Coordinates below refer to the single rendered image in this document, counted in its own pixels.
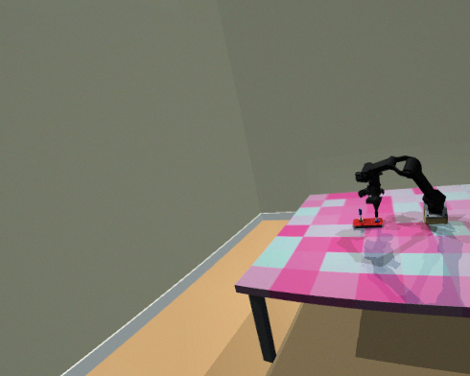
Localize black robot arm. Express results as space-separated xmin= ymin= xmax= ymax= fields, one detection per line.
xmin=355 ymin=155 xmax=446 ymax=215

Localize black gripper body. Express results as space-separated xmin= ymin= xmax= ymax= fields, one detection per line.
xmin=365 ymin=182 xmax=385 ymax=204

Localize red circuit board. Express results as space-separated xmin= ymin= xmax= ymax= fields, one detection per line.
xmin=352 ymin=209 xmax=383 ymax=228

